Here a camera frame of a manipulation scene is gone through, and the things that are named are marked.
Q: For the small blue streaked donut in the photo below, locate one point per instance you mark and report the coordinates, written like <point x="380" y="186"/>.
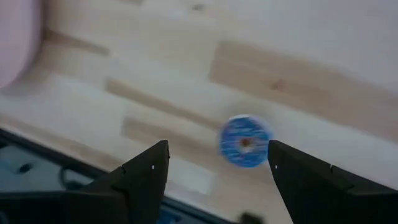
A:
<point x="234" y="152"/>

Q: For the pink round plate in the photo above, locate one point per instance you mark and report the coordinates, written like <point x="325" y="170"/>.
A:
<point x="15" y="37"/>

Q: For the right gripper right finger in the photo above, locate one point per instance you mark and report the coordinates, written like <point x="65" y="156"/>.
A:
<point x="311" y="193"/>

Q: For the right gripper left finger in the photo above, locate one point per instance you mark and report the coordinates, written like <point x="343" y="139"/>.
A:
<point x="140" y="186"/>

